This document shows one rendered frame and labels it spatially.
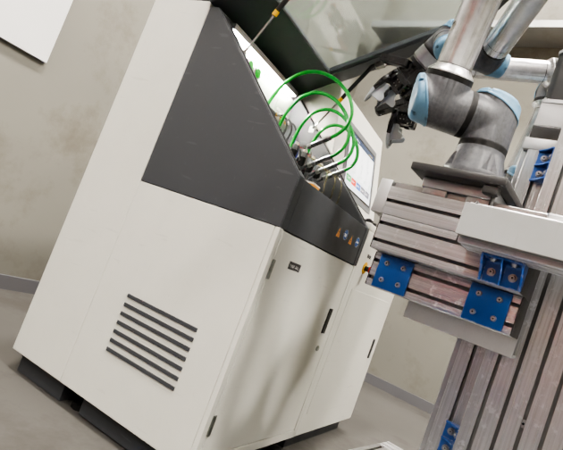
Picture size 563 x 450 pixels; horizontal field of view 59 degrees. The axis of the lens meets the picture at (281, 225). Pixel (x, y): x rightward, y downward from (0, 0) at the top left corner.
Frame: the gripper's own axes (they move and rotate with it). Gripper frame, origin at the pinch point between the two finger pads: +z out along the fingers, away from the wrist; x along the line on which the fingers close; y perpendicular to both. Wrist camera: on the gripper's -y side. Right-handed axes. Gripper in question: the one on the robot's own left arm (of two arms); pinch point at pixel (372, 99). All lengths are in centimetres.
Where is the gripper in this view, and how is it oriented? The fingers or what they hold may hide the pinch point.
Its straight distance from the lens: 181.0
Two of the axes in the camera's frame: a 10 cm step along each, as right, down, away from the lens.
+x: 6.7, 0.7, 7.4
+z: -6.4, 5.5, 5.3
